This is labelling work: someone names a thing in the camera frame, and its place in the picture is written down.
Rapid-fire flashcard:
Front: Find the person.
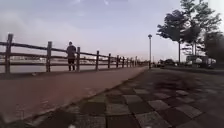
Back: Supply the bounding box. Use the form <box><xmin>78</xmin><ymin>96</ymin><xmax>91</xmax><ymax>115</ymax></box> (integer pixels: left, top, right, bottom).
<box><xmin>65</xmin><ymin>41</ymin><xmax>78</xmax><ymax>72</ymax></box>

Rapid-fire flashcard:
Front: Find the checkered stone paved path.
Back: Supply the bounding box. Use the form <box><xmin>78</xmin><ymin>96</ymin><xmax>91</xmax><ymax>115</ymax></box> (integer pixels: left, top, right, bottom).
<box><xmin>31</xmin><ymin>67</ymin><xmax>224</xmax><ymax>128</ymax></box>

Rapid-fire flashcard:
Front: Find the red paved path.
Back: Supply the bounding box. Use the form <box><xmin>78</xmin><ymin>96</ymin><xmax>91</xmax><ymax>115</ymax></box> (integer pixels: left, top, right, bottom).
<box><xmin>0</xmin><ymin>66</ymin><xmax>150</xmax><ymax>125</ymax></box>

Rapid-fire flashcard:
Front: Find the group of tall trees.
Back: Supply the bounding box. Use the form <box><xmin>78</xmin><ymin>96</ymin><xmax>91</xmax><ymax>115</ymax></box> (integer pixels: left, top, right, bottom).
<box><xmin>156</xmin><ymin>0</ymin><xmax>224</xmax><ymax>66</ymax></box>

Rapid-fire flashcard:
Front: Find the pale water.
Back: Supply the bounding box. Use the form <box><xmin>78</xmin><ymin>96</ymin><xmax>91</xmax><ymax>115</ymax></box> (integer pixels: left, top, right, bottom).
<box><xmin>0</xmin><ymin>55</ymin><xmax>134</xmax><ymax>75</ymax></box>

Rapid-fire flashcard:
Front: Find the low building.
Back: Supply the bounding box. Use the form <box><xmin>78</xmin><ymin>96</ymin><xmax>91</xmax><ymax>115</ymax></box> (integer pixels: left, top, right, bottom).
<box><xmin>185</xmin><ymin>54</ymin><xmax>218</xmax><ymax>70</ymax></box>

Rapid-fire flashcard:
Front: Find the lamp post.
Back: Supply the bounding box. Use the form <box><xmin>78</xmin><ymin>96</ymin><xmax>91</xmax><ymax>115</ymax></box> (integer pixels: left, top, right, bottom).
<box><xmin>147</xmin><ymin>33</ymin><xmax>153</xmax><ymax>70</ymax></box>

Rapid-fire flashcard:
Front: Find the wooden rail fence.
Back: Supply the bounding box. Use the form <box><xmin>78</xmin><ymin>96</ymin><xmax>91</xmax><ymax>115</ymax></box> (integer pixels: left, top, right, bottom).
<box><xmin>0</xmin><ymin>33</ymin><xmax>150</xmax><ymax>75</ymax></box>

